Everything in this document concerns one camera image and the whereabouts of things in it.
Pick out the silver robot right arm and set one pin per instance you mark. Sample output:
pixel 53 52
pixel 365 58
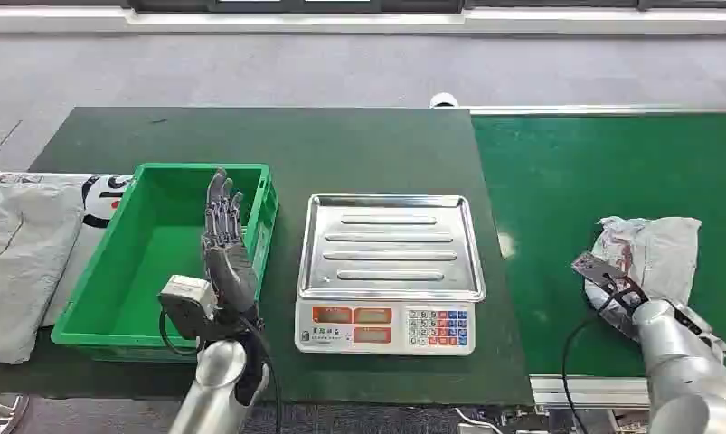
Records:
pixel 680 371

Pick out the white electronic scale steel tray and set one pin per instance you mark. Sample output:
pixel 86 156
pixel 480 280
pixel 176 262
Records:
pixel 386 251

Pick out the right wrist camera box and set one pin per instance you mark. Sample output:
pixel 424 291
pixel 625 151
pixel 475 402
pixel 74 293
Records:
pixel 599 268

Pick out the green plastic crate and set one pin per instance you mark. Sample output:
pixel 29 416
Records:
pixel 159 257

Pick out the grey parcel bag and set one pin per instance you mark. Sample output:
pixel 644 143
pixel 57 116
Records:
pixel 662 251

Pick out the large grey parcel dark seam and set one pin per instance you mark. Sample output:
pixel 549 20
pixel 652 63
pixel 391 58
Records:
pixel 27 263

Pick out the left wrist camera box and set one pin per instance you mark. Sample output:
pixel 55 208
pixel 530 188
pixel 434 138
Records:
pixel 186 293

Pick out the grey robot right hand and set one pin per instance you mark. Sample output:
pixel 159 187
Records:
pixel 614 317

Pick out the white round cap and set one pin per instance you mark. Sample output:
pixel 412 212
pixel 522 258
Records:
pixel 443 100

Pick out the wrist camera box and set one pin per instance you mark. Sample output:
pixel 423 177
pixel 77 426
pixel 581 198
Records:
pixel 186 293
pixel 599 268

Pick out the green belt conveyor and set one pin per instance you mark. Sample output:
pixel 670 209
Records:
pixel 578 180

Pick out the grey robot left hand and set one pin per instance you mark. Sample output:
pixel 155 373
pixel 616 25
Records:
pixel 228 263

